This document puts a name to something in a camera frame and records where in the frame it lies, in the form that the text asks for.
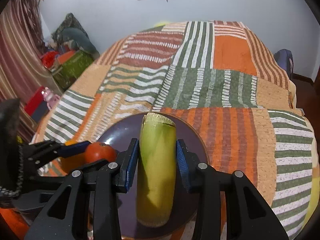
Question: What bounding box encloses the patchwork striped bedspread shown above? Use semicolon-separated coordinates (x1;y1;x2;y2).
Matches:
34;21;319;239

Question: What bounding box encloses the corn cob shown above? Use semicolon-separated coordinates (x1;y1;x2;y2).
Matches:
136;112;176;228

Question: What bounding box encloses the red box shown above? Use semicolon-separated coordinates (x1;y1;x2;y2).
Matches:
24;86;49;123

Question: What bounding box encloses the striped red curtain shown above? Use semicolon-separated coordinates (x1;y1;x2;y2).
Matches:
1;0;62;141

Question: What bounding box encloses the green storage box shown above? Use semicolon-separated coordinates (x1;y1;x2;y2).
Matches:
50;50;93;90

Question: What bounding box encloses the red tomato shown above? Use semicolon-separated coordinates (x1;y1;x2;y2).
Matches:
84;142;117;164

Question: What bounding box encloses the grey plush dolphin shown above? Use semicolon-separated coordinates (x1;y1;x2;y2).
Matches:
59;28;100;60

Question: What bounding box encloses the purple round plate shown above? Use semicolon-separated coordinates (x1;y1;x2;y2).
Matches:
98;113;208;239

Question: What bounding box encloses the pink toy figure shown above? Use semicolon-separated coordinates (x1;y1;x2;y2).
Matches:
41;87;60;110

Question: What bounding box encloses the large orange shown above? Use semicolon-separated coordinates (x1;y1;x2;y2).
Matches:
60;148;85;173

